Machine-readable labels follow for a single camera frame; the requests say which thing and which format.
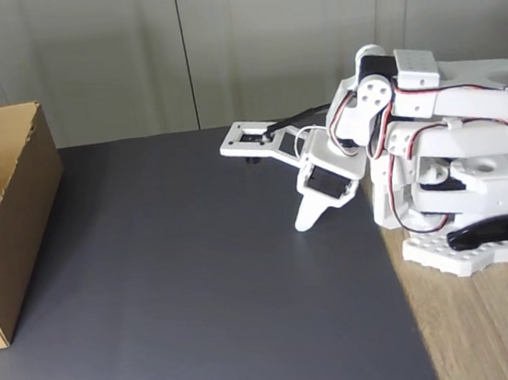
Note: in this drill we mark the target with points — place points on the dark grey table mat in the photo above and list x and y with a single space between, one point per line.
202 298

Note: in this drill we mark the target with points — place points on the brown cardboard box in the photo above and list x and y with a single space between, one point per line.
21 218

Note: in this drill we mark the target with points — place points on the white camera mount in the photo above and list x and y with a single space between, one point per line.
232 144

